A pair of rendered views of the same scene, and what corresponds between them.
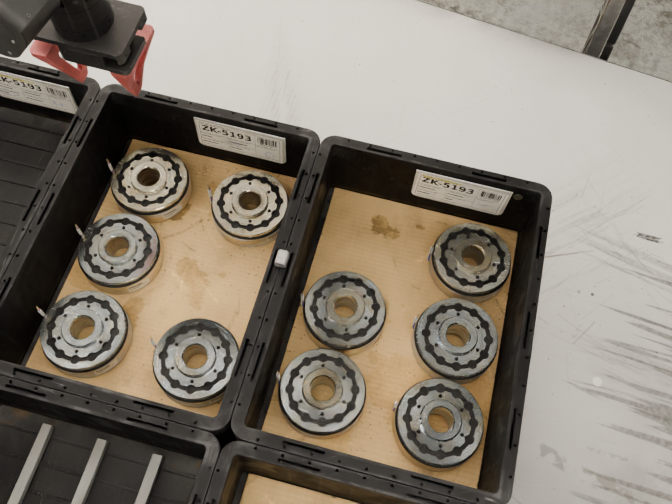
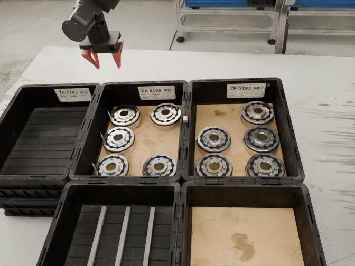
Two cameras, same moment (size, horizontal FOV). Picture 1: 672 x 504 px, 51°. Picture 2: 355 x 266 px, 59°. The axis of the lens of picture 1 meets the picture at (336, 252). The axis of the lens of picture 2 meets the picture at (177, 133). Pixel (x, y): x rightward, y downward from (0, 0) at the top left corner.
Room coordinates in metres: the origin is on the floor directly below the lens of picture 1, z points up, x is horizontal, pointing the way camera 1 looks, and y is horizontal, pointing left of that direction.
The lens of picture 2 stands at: (-0.29, 0.09, 1.58)
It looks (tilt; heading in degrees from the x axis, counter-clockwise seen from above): 48 degrees down; 0
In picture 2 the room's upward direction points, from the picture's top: 8 degrees counter-clockwise
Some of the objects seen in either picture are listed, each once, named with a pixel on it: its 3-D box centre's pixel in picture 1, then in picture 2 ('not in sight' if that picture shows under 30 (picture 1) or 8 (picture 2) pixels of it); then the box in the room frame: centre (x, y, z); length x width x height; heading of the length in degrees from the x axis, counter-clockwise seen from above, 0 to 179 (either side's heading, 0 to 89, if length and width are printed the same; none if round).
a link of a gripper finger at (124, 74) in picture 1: (115, 60); (111, 54); (0.48, 0.24, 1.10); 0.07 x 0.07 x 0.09; 79
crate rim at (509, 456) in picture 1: (404, 303); (237, 124); (0.31, -0.08, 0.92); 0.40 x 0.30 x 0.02; 170
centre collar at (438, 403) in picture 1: (440, 420); (265, 166); (0.19, -0.14, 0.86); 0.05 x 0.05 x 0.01
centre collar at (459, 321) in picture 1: (457, 335); (261, 137); (0.30, -0.16, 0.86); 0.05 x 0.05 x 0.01
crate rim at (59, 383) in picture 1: (159, 241); (136, 126); (0.37, 0.21, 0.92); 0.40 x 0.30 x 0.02; 170
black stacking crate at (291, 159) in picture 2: (398, 318); (236, 136); (0.31, -0.08, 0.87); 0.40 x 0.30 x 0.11; 170
